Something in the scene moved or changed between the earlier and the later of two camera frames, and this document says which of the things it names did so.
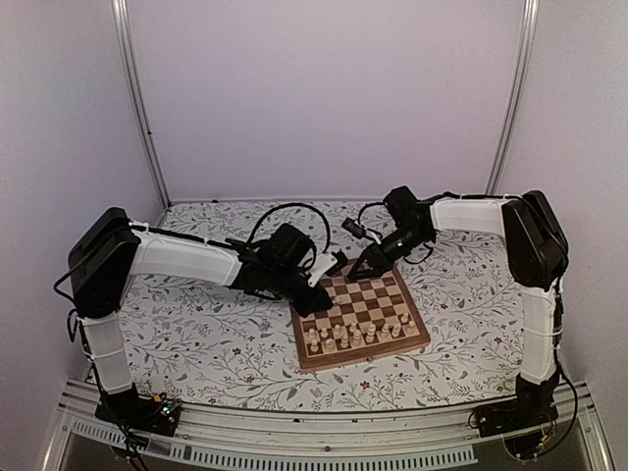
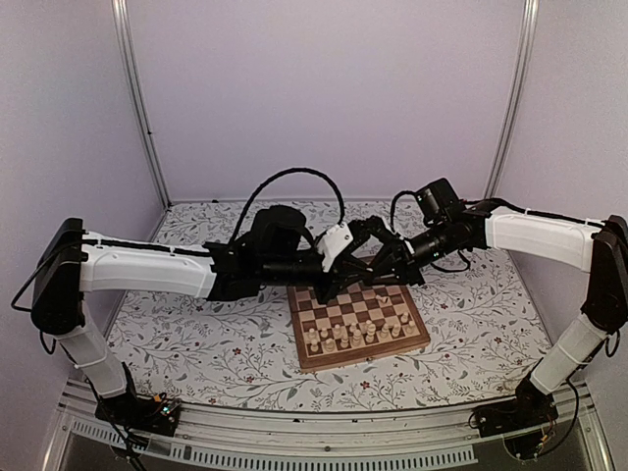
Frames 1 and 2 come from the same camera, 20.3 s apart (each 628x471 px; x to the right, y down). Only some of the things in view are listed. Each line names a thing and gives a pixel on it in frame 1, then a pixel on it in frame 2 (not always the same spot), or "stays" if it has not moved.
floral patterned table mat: x=217 y=344 stays
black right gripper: x=380 y=263 to x=394 y=252
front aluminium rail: x=209 y=437 stays
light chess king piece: x=357 y=340 stays
